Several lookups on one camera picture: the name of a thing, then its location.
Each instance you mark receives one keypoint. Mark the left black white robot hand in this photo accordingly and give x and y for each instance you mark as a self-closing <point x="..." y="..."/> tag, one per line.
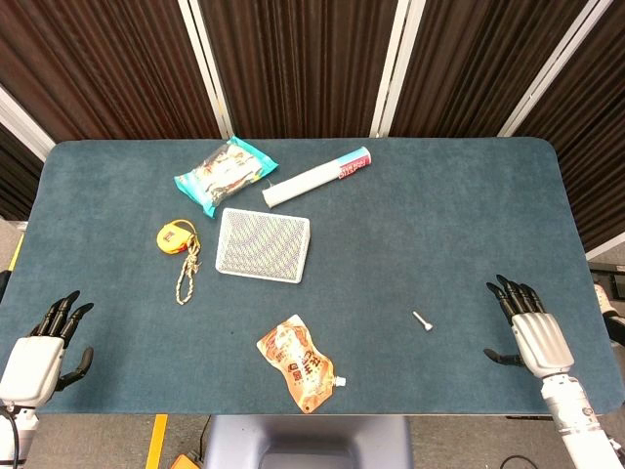
<point x="31" y="364"/>

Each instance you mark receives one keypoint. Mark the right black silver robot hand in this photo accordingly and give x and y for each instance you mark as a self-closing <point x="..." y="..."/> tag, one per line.
<point x="542" y="342"/>

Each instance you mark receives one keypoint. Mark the small silver bolt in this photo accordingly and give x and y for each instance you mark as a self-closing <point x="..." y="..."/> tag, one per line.
<point x="422" y="322"/>

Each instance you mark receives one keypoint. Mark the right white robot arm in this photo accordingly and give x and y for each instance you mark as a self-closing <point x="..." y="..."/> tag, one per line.
<point x="576" y="420"/>

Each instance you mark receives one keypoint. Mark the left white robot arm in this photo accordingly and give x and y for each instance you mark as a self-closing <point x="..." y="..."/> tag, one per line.
<point x="19" y="430"/>

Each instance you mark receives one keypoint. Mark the yellow floor tape strip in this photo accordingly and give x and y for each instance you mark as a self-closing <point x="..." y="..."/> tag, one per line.
<point x="156" y="439"/>

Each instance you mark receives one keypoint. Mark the orange floor device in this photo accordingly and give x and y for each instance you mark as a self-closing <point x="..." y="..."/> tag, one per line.
<point x="184" y="461"/>

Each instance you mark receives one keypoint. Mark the yellow tape measure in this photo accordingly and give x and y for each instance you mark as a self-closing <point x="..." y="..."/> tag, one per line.
<point x="172" y="238"/>

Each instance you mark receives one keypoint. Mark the brown screen panel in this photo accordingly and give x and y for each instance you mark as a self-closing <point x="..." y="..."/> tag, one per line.
<point x="107" y="63"/>
<point x="14" y="171"/>
<point x="303" y="63"/>
<point x="591" y="146"/>
<point x="488" y="63"/>

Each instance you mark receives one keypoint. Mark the blue felt table mat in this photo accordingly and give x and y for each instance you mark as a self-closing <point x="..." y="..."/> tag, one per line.
<point x="390" y="220"/>

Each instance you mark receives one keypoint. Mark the orange spout pouch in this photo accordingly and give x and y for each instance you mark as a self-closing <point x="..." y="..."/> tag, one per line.
<point x="300" y="364"/>

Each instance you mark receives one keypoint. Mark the grey robot torso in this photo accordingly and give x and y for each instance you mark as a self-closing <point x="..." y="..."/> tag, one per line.
<point x="307" y="439"/>

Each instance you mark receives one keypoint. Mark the teal snack bag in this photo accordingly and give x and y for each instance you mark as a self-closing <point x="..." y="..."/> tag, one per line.
<point x="224" y="176"/>

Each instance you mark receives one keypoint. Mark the white plastic wrap roll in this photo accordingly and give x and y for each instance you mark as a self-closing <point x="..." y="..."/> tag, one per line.
<point x="305" y="182"/>

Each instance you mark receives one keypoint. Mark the white screen frame post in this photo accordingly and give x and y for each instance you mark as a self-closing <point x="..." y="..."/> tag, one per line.
<point x="207" y="73"/>
<point x="24" y="122"/>
<point x="395" y="73"/>
<point x="552" y="73"/>

